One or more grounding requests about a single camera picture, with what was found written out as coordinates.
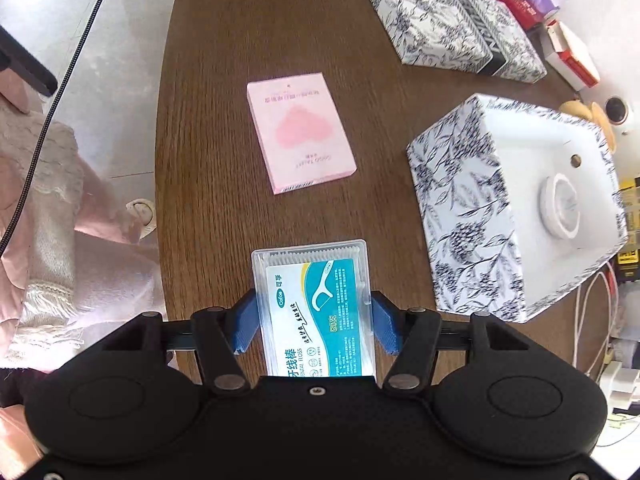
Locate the dental floss pick box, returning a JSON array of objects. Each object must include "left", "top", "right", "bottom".
[{"left": 252, "top": 240, "right": 376, "bottom": 378}]

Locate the pink heart paper box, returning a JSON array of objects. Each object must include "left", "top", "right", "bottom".
[{"left": 246, "top": 73, "right": 357, "bottom": 194}]

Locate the floral XIEFURN box lid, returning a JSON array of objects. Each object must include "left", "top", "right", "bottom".
[{"left": 370, "top": 0, "right": 547, "bottom": 84}]

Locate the floral open storage box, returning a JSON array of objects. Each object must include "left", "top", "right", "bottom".
[{"left": 407, "top": 94, "right": 627, "bottom": 323}]

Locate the white round tape roll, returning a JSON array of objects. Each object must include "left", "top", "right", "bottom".
[{"left": 538, "top": 172, "right": 582, "bottom": 240}]

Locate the white power strip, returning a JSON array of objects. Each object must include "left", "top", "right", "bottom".
[{"left": 599, "top": 361, "right": 639, "bottom": 412}]

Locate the yellow black package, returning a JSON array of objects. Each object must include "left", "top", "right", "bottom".
[{"left": 617, "top": 177, "right": 640, "bottom": 266}]

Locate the yellow mug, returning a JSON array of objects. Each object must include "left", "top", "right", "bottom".
[{"left": 559, "top": 100, "right": 617, "bottom": 154}]

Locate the white and red open box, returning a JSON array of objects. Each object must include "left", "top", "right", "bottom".
[{"left": 540, "top": 20, "right": 600, "bottom": 92}]

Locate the red cigarette pack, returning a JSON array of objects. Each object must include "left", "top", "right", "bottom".
[{"left": 498, "top": 0, "right": 544, "bottom": 30}]

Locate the white charging cable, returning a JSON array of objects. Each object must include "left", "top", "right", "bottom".
[{"left": 570, "top": 259, "right": 622, "bottom": 376}]

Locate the black braided cable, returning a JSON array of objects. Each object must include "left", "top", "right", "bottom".
[{"left": 0, "top": 0, "right": 123, "bottom": 256}]

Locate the white round camera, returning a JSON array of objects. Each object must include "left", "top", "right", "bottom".
[{"left": 604, "top": 96, "right": 638, "bottom": 136}]

